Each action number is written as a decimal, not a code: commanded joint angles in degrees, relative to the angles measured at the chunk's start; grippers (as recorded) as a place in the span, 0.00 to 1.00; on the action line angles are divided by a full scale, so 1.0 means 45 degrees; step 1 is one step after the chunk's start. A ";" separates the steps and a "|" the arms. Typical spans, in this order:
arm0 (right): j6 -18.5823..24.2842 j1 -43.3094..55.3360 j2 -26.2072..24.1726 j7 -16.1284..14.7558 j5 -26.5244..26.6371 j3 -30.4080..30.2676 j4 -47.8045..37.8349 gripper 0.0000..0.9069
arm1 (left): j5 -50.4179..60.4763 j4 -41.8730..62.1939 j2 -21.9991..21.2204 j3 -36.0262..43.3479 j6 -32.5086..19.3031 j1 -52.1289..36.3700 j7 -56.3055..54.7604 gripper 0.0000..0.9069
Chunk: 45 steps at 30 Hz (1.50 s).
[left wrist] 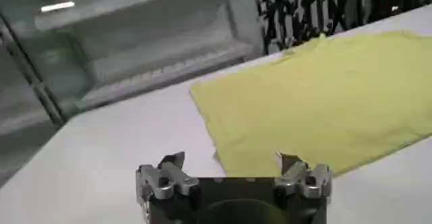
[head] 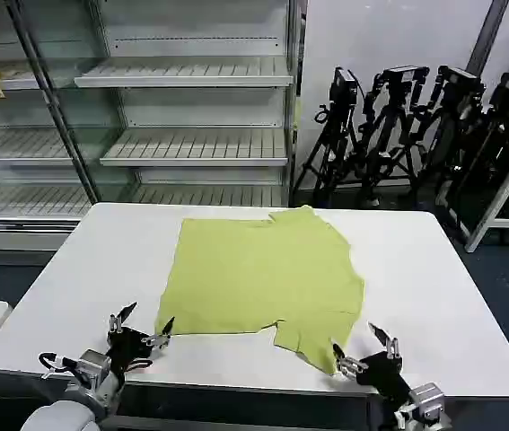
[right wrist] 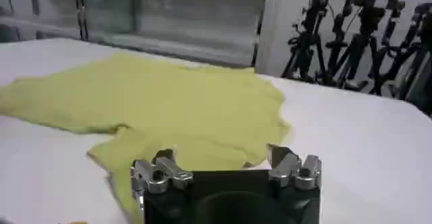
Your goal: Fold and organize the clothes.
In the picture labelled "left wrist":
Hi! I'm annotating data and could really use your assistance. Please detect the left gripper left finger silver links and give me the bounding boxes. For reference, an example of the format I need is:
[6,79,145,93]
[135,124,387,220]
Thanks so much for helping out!
[135,151,200,206]

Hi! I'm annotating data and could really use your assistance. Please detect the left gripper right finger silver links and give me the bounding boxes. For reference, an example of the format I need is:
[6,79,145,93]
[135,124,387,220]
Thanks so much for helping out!
[273,151,333,200]

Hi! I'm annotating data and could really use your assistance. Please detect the yellow cloth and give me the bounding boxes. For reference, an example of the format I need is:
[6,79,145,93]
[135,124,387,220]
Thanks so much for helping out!
[189,30,432,178]

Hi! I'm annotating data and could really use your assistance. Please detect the grey metal shelf unit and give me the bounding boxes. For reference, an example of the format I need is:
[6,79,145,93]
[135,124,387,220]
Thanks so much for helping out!
[0,0,265,125]

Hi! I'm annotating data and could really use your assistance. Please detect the black and white patterned rack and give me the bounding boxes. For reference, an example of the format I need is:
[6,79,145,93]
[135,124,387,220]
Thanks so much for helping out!
[253,0,432,56]

